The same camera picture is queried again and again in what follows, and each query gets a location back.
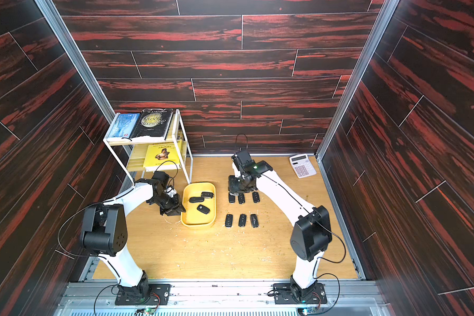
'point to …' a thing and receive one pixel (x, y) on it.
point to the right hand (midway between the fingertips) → (237, 185)
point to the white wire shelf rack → (130, 153)
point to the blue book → (124, 125)
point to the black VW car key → (203, 209)
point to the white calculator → (303, 166)
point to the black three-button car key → (242, 220)
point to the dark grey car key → (256, 197)
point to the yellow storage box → (193, 218)
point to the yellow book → (162, 156)
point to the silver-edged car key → (254, 220)
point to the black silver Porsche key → (209, 195)
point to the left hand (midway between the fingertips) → (185, 210)
